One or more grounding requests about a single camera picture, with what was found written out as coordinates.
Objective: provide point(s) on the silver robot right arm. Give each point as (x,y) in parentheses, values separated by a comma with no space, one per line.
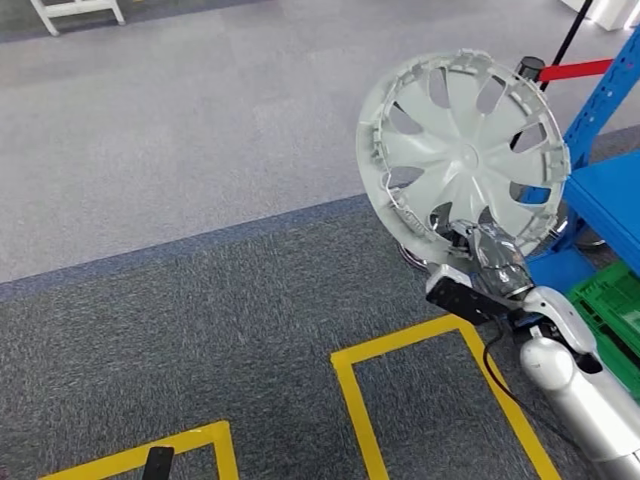
(590,397)

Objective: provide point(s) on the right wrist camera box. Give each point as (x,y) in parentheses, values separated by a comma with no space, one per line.
(465,298)

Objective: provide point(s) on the white furniture frame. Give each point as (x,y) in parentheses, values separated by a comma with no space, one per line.
(75,10)

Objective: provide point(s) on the yellow floor tape square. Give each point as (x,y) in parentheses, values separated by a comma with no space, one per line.
(200,442)
(360,411)

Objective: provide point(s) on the thin black rod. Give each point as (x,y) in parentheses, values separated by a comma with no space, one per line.
(570,40)

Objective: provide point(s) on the long red barrier belt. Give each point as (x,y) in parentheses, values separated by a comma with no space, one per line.
(575,69)

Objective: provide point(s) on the white furniture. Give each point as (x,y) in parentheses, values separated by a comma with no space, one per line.
(610,13)

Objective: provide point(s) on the black barrier stanchion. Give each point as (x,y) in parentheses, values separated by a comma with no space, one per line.
(530,68)

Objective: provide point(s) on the green plastic crate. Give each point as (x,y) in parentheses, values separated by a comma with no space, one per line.
(615,298)

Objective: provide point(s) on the silver-grey plastic wheel cover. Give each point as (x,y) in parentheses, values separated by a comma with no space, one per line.
(467,156)

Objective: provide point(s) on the long blue metal shelf rack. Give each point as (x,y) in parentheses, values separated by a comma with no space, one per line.
(610,199)

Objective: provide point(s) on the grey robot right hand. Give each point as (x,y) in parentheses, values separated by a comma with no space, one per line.
(500,265)

